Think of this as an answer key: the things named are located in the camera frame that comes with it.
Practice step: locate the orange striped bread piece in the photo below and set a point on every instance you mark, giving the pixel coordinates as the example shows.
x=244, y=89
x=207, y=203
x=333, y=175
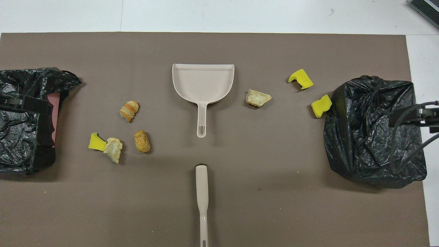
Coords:
x=129, y=110

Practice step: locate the small yellow sponge piece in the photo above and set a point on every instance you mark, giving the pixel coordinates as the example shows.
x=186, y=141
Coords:
x=95, y=142

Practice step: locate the pink bin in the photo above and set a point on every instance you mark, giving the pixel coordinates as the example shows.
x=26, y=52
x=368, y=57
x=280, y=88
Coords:
x=54, y=103

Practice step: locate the black plastic trash bag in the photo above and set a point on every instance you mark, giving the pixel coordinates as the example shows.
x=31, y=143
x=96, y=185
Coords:
x=363, y=137
x=20, y=147

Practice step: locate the beige brush with black bristles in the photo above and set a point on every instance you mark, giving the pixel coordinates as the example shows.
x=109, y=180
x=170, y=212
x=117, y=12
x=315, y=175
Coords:
x=202, y=185

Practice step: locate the brown cork-like bread piece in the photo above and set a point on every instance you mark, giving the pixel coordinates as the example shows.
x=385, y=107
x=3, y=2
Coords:
x=142, y=141

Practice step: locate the brown paper table mat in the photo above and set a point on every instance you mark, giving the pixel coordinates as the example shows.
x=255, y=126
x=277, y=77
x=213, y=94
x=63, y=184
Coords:
x=240, y=206

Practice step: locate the blocky yellow sponge piece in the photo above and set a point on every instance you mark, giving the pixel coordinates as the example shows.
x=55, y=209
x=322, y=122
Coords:
x=321, y=106

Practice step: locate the beige plastic dustpan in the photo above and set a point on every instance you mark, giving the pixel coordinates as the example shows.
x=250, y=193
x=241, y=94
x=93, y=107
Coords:
x=202, y=82

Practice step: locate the dark grey ribbed object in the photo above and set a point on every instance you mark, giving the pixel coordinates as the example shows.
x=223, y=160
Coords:
x=427, y=8

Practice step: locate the hooked yellow sponge piece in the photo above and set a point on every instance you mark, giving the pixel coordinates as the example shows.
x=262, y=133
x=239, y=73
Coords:
x=302, y=79

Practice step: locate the pale cream scrap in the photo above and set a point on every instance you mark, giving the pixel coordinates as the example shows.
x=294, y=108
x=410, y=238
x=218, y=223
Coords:
x=114, y=149

